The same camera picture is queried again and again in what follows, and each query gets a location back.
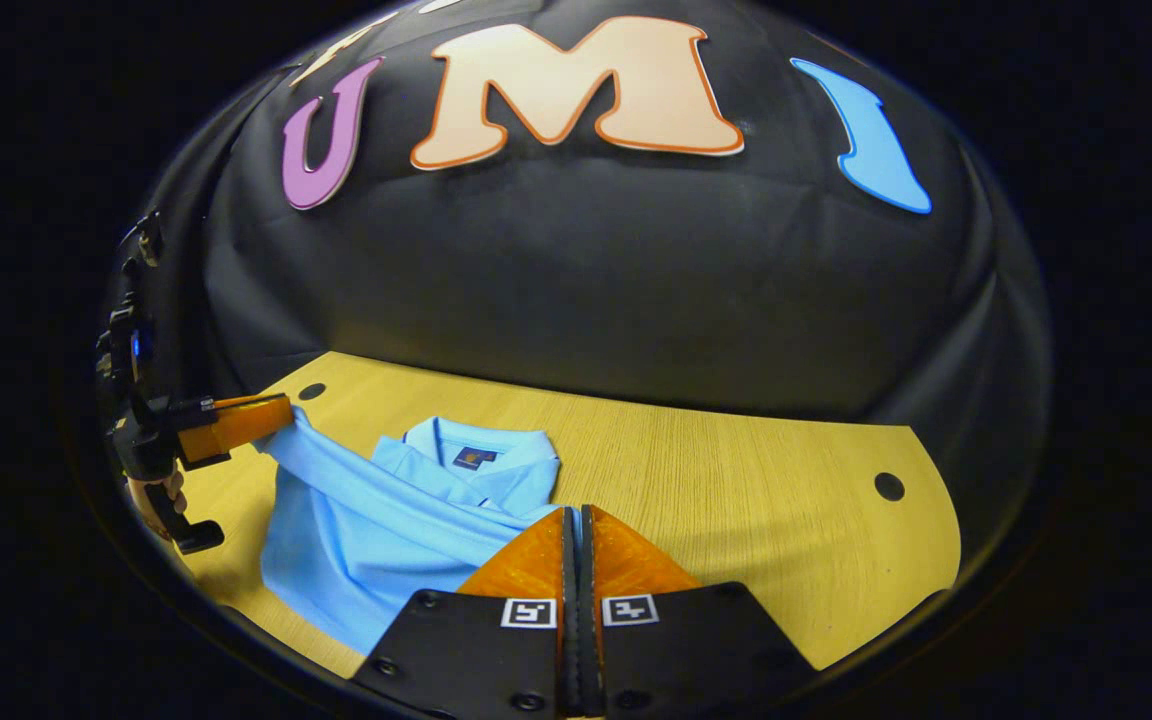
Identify light blue T-shirt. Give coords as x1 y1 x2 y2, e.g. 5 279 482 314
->
256 405 577 656

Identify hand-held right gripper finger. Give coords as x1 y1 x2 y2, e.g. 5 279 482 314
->
351 505 580 720
579 503 819 720

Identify black backdrop cloth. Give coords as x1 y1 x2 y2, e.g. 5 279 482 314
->
101 0 1052 471

